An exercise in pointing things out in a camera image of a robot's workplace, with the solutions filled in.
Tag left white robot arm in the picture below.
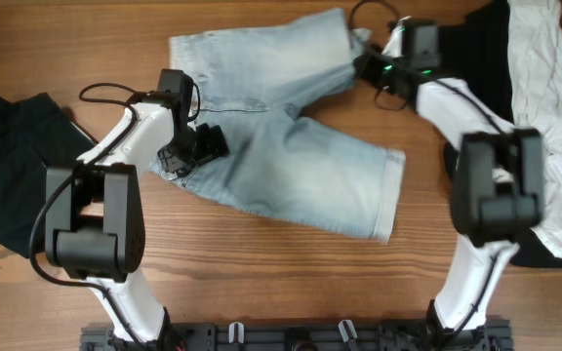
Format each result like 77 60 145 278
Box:
29 69 228 350

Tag white t-shirt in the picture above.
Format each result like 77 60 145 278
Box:
507 0 562 258

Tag light blue denim shorts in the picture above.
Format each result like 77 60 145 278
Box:
152 8 406 241

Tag black garment on right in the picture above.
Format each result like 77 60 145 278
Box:
439 0 562 268

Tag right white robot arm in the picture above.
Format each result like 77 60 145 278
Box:
367 18 544 334

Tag folded black garment on left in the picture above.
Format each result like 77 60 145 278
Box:
0 93 94 257

